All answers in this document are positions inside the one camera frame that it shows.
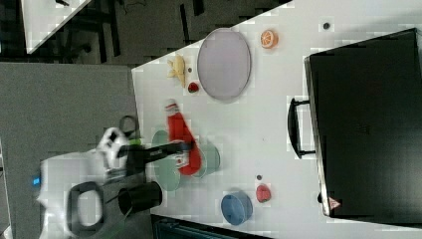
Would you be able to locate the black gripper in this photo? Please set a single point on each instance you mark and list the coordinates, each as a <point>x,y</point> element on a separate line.
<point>137,157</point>

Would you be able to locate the red ketchup bottle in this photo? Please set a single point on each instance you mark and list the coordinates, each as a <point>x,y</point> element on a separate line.
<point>180,132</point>

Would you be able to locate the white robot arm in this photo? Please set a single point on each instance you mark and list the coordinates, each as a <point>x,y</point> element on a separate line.
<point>64,178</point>

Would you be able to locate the green plastic strainer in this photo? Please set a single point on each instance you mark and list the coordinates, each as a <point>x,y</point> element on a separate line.
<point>166,173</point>

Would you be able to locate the green toy lime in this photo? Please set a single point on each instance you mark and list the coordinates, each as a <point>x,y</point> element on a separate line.
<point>136,141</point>

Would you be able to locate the black cylinder upper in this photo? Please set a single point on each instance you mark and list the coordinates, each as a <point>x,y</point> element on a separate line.
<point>139,198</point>

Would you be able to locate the green mug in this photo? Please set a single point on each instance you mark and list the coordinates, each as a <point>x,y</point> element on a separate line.
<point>210,159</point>

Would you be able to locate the toy strawberry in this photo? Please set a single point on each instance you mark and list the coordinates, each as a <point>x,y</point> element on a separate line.
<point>193,88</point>

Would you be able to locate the peeled toy banana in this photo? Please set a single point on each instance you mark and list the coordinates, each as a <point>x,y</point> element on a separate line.
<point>177,69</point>

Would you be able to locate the blue plastic cup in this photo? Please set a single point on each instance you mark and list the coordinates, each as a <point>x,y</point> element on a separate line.
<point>236,208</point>

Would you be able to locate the lavender round plate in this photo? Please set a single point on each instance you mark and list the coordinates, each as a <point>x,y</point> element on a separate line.
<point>224,64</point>

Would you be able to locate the red toy fruit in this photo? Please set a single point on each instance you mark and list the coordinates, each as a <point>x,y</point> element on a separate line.
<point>263,193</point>

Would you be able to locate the toy orange slice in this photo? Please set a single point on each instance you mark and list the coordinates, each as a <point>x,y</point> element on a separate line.
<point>269,39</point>

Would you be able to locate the black toaster oven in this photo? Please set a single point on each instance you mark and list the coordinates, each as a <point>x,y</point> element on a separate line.
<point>366,104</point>

